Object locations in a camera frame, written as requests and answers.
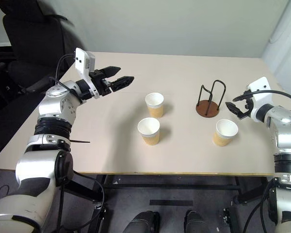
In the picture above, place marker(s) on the white curtain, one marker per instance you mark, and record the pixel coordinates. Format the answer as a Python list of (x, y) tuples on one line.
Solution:
[(286, 24)]

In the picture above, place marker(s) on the tan ribbed paper cup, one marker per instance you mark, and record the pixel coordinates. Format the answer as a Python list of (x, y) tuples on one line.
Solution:
[(155, 110), (150, 138), (220, 139)]

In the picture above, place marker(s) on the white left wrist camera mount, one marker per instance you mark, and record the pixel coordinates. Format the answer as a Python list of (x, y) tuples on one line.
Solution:
[(81, 60)]

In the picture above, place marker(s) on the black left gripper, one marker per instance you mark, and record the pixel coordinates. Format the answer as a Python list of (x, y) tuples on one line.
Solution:
[(100, 82)]

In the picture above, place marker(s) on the black office chair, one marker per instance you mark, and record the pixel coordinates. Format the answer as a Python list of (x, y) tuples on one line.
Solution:
[(34, 31)]

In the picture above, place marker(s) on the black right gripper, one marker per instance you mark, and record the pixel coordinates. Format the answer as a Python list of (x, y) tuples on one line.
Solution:
[(248, 107)]

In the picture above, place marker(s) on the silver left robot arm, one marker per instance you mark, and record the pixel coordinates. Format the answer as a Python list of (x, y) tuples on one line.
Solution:
[(46, 167)]

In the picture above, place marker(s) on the black metal table frame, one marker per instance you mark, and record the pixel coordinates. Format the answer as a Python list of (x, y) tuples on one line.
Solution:
[(172, 187)]

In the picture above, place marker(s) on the dark rounded shape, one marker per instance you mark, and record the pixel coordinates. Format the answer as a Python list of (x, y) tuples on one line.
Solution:
[(145, 222), (195, 222)]

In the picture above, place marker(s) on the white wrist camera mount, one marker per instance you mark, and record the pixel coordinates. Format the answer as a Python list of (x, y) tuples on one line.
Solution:
[(81, 60), (263, 93)]

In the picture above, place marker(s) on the black floor tape strip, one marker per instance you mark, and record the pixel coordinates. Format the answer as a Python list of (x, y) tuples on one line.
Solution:
[(171, 203)]

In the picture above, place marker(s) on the black zip tie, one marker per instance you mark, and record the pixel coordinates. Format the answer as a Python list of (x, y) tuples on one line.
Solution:
[(81, 141)]

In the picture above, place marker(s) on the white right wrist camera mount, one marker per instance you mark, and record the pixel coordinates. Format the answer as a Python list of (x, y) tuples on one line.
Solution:
[(263, 93)]

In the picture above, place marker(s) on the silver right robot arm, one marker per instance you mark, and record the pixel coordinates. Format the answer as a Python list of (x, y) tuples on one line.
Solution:
[(285, 140)]

